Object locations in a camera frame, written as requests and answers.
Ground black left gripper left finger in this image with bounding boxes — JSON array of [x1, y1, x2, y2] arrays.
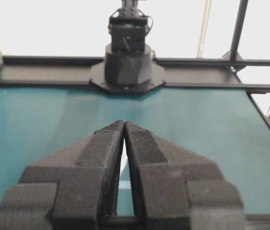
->
[[0, 120, 124, 230]]

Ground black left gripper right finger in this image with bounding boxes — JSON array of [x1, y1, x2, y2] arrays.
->
[[124, 121, 245, 230]]

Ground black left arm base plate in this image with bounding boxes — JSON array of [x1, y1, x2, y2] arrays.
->
[[90, 62, 165, 94]]

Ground black metal frame rail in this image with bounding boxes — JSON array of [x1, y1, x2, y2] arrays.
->
[[0, 56, 270, 94]]

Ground black vertical frame post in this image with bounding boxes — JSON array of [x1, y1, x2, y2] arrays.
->
[[230, 0, 248, 60]]

